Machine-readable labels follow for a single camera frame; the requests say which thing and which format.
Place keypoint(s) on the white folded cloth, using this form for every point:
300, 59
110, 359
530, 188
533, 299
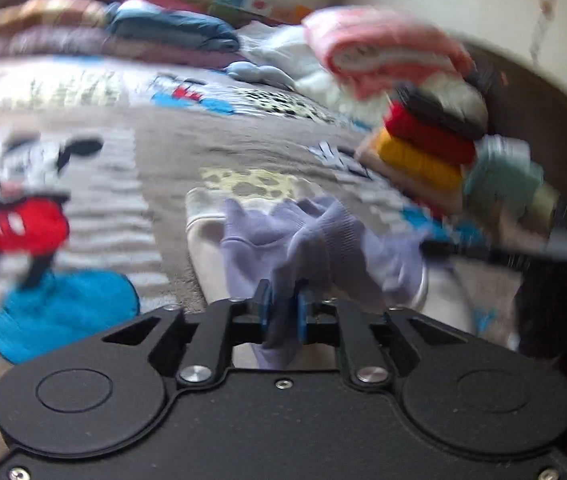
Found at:
506, 146

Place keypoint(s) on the lilac and cream sweatshirt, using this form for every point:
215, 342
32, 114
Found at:
313, 230

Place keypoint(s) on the blue folded quilt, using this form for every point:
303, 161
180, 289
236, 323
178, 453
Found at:
173, 25

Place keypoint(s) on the teal printed garment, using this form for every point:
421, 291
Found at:
503, 185

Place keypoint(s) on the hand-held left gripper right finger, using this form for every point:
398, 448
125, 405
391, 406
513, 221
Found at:
303, 317

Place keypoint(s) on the yellow-green cloth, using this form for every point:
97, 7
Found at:
546, 205

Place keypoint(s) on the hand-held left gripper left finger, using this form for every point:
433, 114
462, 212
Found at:
265, 310

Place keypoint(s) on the cartoon mouse printed blanket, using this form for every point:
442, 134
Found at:
163, 160

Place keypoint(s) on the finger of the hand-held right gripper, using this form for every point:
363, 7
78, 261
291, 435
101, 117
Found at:
463, 250

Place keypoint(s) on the pink rolled quilt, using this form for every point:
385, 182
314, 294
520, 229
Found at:
388, 35

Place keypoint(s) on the dark wooden headboard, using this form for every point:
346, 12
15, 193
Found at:
538, 110

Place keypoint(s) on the cream duvet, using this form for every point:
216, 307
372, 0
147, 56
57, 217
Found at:
458, 95

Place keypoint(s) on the maroon pillow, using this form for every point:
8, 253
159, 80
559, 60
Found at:
163, 2

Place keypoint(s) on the white bedding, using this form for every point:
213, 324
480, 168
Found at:
283, 50

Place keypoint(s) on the purple quilt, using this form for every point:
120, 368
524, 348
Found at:
63, 42

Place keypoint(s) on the black striped folded garment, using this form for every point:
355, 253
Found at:
438, 110

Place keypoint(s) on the pale blue plush toy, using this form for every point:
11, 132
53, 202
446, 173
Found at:
248, 69

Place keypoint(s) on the person's dark maroon clothing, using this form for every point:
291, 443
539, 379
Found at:
553, 310

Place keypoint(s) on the red folded sweater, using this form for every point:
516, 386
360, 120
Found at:
428, 135

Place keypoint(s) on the yellow printed pillow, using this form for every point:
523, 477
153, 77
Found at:
48, 10

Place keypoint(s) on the yellow folded sweater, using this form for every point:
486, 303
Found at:
418, 162

